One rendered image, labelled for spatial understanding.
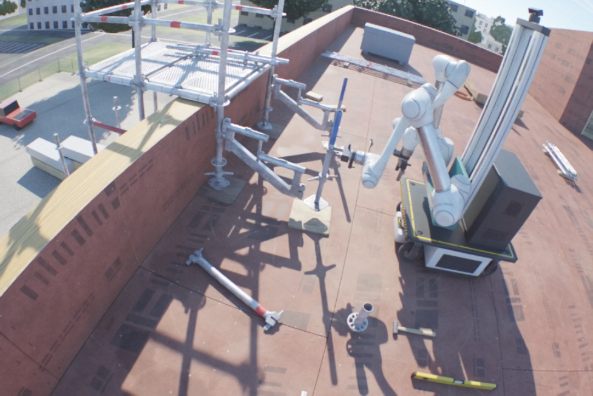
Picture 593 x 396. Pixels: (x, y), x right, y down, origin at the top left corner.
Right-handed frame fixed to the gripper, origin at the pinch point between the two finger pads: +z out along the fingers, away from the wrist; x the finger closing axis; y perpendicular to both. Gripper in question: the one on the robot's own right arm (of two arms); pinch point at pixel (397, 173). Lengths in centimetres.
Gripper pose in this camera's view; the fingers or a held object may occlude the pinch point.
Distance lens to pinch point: 232.7
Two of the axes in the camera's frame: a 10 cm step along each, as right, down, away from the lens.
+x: 2.0, -5.6, 8.1
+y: 9.7, 2.5, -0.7
